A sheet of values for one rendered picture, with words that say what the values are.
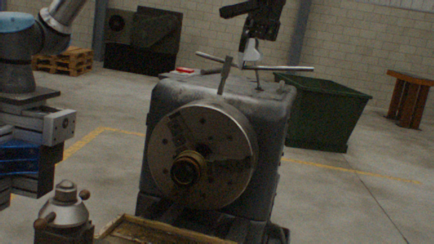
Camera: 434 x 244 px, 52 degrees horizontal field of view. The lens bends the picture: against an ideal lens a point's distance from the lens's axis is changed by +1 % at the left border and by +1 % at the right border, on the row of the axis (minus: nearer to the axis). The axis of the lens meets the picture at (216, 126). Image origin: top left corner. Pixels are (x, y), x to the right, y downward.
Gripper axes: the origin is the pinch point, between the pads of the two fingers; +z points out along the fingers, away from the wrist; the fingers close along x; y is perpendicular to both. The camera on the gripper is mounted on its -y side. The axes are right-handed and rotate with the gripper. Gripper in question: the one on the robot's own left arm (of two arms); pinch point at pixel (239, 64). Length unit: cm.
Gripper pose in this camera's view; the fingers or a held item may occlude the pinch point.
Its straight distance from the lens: 124.5
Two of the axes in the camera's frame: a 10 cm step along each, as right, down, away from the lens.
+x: 3.3, -1.6, 9.3
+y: 9.1, 3.2, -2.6
